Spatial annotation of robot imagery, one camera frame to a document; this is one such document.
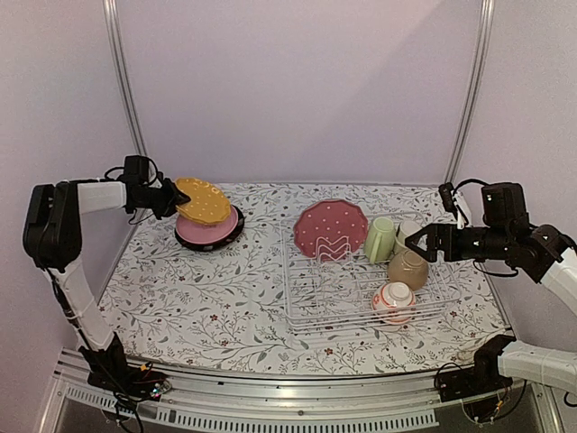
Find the beige ceramic bowl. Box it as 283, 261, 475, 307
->
388, 250, 429, 291

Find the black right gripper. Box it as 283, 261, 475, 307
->
406, 223, 512, 263

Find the maroon polka dot plate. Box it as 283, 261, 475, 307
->
293, 199, 369, 261

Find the aluminium frame post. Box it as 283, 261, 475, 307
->
444, 0, 495, 182
102, 0, 150, 158

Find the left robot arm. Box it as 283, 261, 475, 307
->
23, 179, 190, 354

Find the aluminium front rail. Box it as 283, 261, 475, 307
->
36, 349, 564, 432

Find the pink bear plate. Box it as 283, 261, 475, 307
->
176, 206, 239, 244

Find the left aluminium frame post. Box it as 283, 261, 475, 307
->
102, 0, 150, 158

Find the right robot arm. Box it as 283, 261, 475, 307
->
404, 182, 576, 401

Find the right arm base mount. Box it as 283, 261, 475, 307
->
434, 362, 513, 402

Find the red patterned white bowl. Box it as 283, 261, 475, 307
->
371, 281, 416, 325

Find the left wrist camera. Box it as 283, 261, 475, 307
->
121, 155, 158, 185

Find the white wire dish rack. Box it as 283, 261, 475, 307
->
279, 217, 463, 334

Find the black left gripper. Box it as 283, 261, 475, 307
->
136, 177, 190, 218

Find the white brown cup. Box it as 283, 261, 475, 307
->
393, 220, 421, 254

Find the yellow polka dot plate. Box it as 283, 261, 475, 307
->
175, 178, 231, 226

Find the floral tablecloth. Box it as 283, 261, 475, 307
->
98, 183, 510, 376

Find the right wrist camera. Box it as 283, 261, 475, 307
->
438, 182, 471, 229

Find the right aluminium frame post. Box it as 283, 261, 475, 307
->
444, 0, 495, 182

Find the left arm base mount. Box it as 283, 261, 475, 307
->
88, 360, 172, 402

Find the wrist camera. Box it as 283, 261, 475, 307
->
121, 155, 158, 185
438, 182, 471, 229

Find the black rimmed white plate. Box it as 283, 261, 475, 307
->
174, 205, 244, 253

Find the light green mug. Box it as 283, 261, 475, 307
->
363, 216, 396, 264

